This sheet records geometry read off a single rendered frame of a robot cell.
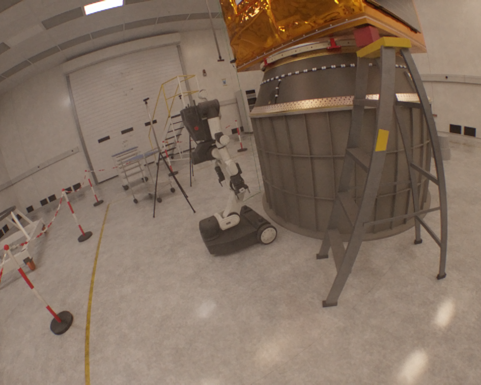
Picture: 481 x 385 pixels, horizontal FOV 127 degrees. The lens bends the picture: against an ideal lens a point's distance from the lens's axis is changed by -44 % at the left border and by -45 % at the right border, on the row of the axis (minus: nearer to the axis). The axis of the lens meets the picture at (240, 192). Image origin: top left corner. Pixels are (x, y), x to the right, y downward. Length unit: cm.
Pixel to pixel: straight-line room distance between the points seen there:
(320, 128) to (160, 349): 200
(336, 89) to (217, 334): 195
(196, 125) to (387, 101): 135
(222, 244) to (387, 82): 176
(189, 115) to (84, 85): 797
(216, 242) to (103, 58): 844
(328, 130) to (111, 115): 823
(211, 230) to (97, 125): 768
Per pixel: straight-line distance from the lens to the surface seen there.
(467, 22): 721
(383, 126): 107
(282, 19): 223
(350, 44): 201
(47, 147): 980
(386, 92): 108
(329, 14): 184
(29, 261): 415
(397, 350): 147
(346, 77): 185
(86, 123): 921
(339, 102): 172
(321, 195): 195
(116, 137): 902
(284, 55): 212
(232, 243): 201
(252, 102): 970
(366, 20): 171
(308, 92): 184
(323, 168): 185
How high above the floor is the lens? 127
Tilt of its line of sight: 22 degrees down
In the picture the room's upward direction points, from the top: 13 degrees counter-clockwise
